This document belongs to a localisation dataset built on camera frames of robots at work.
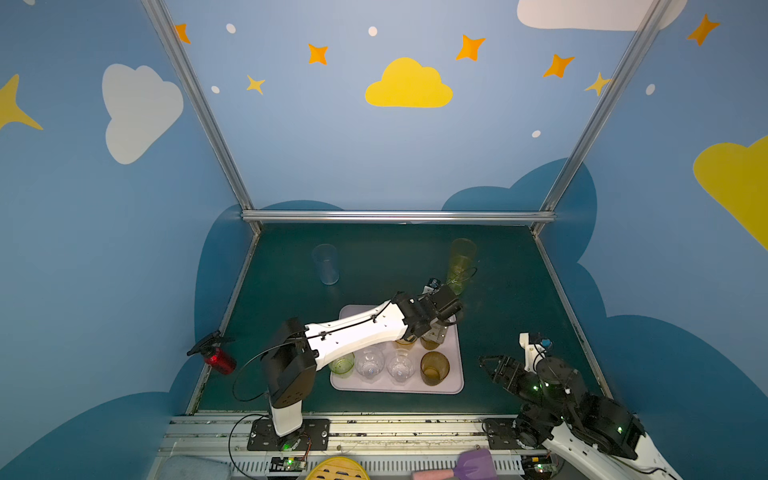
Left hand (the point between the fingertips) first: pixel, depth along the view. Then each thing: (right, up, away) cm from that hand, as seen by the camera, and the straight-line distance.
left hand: (430, 323), depth 80 cm
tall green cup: (+16, +13, +31) cm, 37 cm away
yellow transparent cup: (-7, -7, +2) cm, 10 cm away
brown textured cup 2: (+1, -8, +8) cm, 11 cm away
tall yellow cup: (+13, +19, +18) cm, 29 cm away
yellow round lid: (-23, -31, -12) cm, 40 cm away
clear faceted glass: (-17, -12, +4) cm, 21 cm away
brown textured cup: (+2, -14, +4) cm, 14 cm away
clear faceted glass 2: (-8, -14, +4) cm, 16 cm away
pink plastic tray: (+6, -18, +2) cm, 19 cm away
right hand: (+13, -7, -9) cm, 17 cm away
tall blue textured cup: (-33, +17, +19) cm, 41 cm away
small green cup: (-24, -13, +4) cm, 28 cm away
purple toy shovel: (+9, -31, -10) cm, 34 cm away
